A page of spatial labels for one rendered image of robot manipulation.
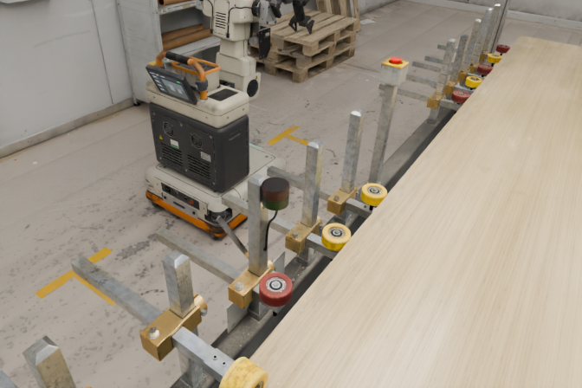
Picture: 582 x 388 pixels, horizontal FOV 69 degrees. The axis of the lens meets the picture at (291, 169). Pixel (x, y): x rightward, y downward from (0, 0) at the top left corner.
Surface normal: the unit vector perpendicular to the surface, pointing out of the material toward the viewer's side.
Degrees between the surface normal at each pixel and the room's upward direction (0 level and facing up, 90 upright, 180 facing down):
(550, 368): 0
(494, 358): 0
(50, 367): 90
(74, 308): 0
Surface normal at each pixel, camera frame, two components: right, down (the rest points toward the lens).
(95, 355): 0.04, -0.84
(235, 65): -0.55, 0.31
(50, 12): 0.83, 0.34
